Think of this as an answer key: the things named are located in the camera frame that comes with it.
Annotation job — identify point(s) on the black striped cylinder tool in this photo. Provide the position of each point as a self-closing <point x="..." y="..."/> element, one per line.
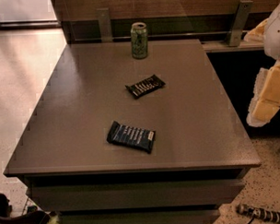
<point x="259" y="213"/>

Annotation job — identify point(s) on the grey drawer cabinet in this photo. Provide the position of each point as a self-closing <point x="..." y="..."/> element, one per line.
<point x="171" y="202"/>

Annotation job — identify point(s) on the black snack bar wrapper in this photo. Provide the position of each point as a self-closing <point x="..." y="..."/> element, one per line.
<point x="145" y="86"/>

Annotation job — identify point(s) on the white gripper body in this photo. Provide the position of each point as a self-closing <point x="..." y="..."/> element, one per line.
<point x="276" y="35"/>

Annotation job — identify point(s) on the metal bracket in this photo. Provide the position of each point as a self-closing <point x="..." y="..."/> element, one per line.
<point x="239" y="20"/>
<point x="103" y="16"/>

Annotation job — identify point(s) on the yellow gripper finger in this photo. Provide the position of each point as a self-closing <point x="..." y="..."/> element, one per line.
<point x="266" y="97"/>
<point x="256" y="34"/>

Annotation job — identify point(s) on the left metal bracket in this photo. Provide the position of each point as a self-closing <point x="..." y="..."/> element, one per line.
<point x="103" y="16"/>

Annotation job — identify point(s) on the blue rxbar blueberry bar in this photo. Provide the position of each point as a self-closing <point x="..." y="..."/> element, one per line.
<point x="128" y="136"/>

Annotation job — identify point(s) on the right metal bracket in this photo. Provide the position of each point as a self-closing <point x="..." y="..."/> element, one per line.
<point x="239" y="20"/>

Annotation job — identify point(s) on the green soda can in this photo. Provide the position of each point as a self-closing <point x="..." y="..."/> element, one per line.
<point x="139" y="40"/>

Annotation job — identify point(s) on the dark chair seat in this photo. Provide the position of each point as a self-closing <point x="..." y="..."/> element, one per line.
<point x="35" y="217"/>

